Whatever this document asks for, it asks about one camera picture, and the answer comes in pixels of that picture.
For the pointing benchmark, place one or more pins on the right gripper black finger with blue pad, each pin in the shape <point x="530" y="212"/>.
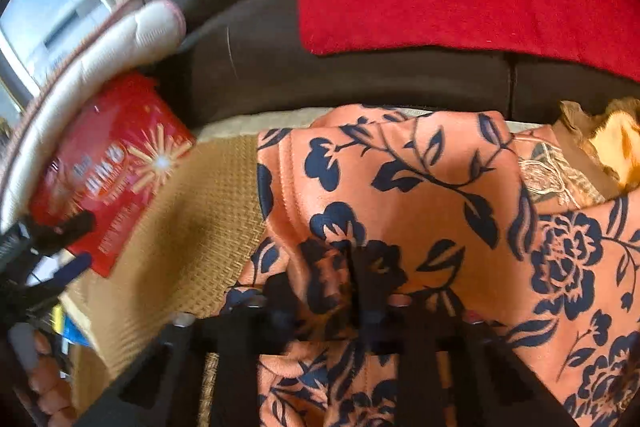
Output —
<point x="23" y="303"/>
<point x="25" y="242"/>

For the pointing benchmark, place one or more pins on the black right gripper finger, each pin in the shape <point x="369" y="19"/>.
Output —
<point x="452" y="369"/>
<point x="163" y="386"/>

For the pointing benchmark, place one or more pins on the orange floral garment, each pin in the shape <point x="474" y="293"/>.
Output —
<point x="517" y="233"/>

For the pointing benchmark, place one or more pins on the person's hand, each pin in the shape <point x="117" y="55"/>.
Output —
<point x="54" y="394"/>

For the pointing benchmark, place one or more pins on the red egg roll box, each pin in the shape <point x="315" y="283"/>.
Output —
<point x="112" y="160"/>

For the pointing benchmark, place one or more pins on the woven bamboo mat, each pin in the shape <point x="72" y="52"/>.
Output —
<point x="187" y="249"/>

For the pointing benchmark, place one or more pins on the white quilted cushion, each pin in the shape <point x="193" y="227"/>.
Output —
<point x="137" y="33"/>

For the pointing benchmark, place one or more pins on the dark brown leather headboard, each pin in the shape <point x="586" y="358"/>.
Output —
<point x="244" y="57"/>

